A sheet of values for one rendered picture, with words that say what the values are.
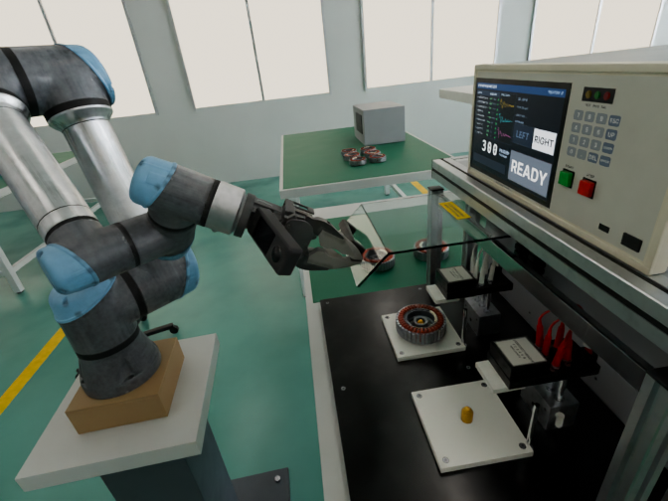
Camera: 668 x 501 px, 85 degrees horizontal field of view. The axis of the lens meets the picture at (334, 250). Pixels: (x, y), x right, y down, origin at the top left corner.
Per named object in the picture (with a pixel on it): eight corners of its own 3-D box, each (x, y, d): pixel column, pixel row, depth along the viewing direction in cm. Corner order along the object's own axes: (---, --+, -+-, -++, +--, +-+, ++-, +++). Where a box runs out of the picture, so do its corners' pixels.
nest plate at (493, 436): (440, 473, 57) (440, 468, 56) (411, 396, 70) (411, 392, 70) (533, 456, 58) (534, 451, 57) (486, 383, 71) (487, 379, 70)
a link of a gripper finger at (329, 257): (357, 248, 66) (309, 231, 64) (363, 263, 61) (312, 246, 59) (349, 261, 68) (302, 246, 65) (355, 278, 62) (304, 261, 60)
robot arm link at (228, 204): (216, 189, 52) (200, 238, 54) (248, 201, 53) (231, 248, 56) (224, 175, 58) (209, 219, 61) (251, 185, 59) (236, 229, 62)
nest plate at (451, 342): (398, 362, 78) (398, 357, 78) (381, 319, 92) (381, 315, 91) (465, 350, 79) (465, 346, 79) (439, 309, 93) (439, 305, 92)
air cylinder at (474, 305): (477, 336, 83) (479, 316, 80) (462, 316, 89) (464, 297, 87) (498, 332, 83) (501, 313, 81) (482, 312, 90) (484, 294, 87)
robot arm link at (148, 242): (115, 244, 63) (113, 206, 54) (177, 221, 70) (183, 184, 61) (140, 279, 61) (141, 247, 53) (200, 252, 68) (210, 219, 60)
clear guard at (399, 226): (357, 287, 63) (354, 257, 60) (338, 232, 84) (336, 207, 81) (539, 260, 65) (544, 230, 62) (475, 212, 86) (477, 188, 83)
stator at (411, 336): (401, 349, 80) (401, 335, 78) (392, 317, 90) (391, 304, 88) (452, 343, 80) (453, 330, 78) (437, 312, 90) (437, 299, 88)
